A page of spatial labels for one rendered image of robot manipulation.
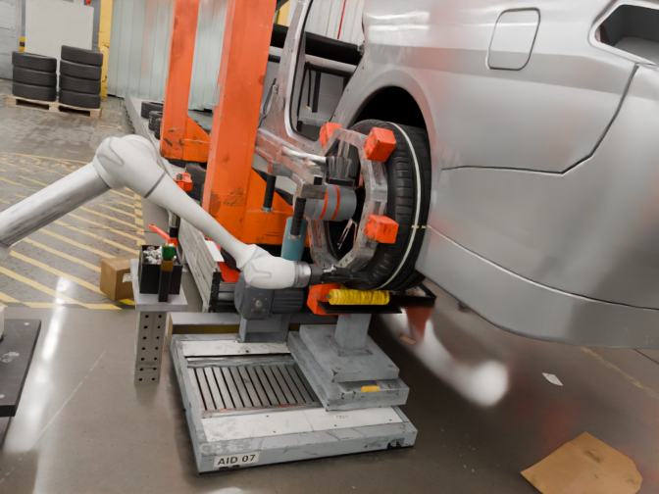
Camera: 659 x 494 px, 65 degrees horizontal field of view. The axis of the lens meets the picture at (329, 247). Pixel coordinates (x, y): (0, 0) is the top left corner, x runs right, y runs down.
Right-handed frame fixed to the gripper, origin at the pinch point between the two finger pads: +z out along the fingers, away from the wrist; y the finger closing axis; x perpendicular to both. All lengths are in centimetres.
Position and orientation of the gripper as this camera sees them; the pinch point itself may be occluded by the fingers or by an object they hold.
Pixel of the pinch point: (358, 276)
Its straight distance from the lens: 187.4
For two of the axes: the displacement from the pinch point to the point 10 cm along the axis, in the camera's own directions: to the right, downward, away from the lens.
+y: 4.0, -4.2, -8.1
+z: 9.1, 0.6, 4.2
